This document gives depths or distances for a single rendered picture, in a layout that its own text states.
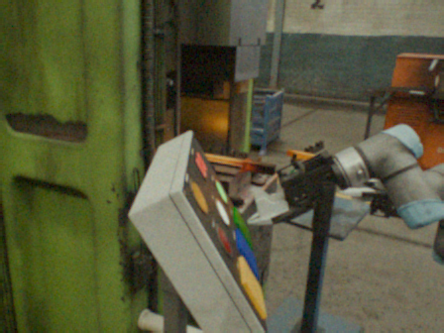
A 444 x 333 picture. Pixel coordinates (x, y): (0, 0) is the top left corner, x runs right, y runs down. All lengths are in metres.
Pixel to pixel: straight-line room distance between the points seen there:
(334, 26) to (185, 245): 8.37
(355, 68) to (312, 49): 0.96
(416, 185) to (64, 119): 0.83
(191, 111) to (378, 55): 7.26
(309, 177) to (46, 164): 0.67
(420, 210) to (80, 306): 0.98
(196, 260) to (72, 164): 0.56
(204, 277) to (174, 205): 0.12
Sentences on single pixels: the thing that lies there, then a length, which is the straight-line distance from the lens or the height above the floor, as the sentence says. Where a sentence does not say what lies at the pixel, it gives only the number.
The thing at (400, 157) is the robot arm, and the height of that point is 1.19.
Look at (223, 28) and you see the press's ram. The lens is 1.07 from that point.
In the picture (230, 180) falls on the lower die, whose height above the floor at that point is 0.98.
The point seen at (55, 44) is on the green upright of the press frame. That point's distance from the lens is 1.11.
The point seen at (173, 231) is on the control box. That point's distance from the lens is 0.55.
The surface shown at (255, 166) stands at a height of 1.00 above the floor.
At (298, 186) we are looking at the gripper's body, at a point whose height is 1.12.
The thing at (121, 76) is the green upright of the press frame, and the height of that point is 1.30.
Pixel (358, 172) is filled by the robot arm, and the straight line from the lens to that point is 0.81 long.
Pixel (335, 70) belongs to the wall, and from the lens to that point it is 8.80.
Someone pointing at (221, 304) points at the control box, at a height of 1.03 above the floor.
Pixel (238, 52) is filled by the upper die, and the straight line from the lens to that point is 1.12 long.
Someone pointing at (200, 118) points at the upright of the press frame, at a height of 1.08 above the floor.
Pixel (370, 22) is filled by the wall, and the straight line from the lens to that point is 8.69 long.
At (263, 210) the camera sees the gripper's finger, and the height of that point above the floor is 1.06.
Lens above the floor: 1.40
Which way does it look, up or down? 18 degrees down
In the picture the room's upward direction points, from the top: 3 degrees clockwise
